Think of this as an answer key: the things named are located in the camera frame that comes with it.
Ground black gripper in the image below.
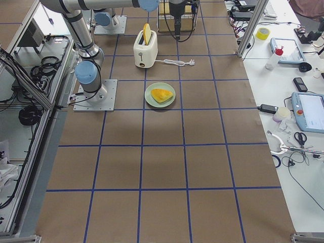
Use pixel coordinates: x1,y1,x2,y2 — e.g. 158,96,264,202
169,0,186,40

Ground white two-slot toaster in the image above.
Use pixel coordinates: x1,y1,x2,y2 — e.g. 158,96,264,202
133,30,158,68

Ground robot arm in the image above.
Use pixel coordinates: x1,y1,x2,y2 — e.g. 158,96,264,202
93,8,119,30
41,1,159,103

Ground toast slice in toaster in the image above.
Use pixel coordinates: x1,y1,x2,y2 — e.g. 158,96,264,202
143,23,151,46

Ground pale green plate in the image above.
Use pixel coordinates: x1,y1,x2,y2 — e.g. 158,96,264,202
144,82,176,108

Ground golden pastry on plate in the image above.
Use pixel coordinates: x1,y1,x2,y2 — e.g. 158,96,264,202
150,89,173,103

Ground yellow tape roll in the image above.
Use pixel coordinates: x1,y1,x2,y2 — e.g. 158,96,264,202
255,27,270,41

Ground clear bottle red cap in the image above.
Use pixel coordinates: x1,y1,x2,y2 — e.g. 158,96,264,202
265,46,284,70

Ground blue teach pendant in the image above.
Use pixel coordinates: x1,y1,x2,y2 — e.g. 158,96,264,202
270,38,306,65
291,92,324,134

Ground black power adapter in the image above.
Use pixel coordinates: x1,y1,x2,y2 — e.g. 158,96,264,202
257,104,278,114

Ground black scissors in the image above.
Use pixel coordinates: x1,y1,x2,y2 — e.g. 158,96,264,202
294,132,307,148

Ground wire basket with wooden shelf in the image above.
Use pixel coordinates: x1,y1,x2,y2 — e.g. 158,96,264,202
157,1,199,32

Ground white toaster power cable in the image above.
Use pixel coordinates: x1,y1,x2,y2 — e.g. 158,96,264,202
154,58,197,68

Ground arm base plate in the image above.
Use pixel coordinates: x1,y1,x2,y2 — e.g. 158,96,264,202
94,13,127,35
73,79,117,112

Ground aluminium frame post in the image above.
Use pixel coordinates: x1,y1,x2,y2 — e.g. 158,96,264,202
236,0,268,58

